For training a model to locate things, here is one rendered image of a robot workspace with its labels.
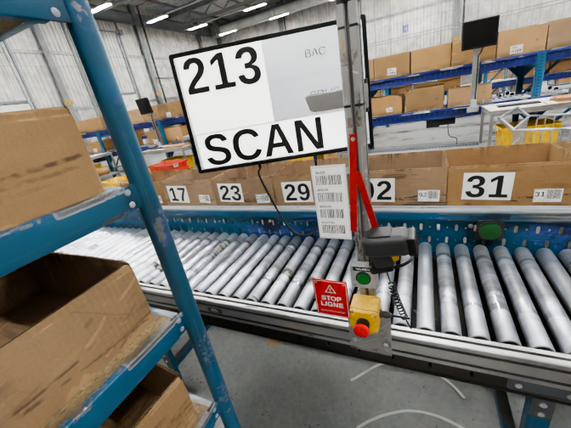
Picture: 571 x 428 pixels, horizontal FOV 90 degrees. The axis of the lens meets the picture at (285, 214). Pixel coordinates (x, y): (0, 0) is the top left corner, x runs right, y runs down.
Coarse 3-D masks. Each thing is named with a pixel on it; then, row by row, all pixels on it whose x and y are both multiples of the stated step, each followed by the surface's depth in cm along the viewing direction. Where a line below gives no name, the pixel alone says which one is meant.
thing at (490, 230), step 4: (484, 224) 109; (488, 224) 108; (492, 224) 107; (496, 224) 107; (480, 228) 110; (484, 228) 109; (488, 228) 108; (492, 228) 107; (496, 228) 107; (500, 228) 107; (480, 232) 110; (484, 232) 109; (488, 232) 108; (492, 232) 108; (496, 232) 107; (500, 232) 107; (484, 236) 110; (488, 236) 109; (492, 236) 109; (496, 236) 108
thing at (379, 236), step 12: (372, 228) 69; (384, 228) 67; (396, 228) 66; (408, 228) 66; (372, 240) 65; (384, 240) 64; (396, 240) 62; (408, 240) 61; (372, 252) 66; (384, 252) 64; (396, 252) 63; (408, 252) 63; (384, 264) 67
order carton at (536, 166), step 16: (512, 144) 124; (528, 144) 122; (544, 144) 120; (448, 160) 136; (464, 160) 134; (480, 160) 131; (496, 160) 129; (512, 160) 127; (528, 160) 124; (544, 160) 122; (560, 160) 110; (448, 176) 113; (528, 176) 103; (544, 176) 101; (560, 176) 99; (448, 192) 116; (512, 192) 107; (528, 192) 105
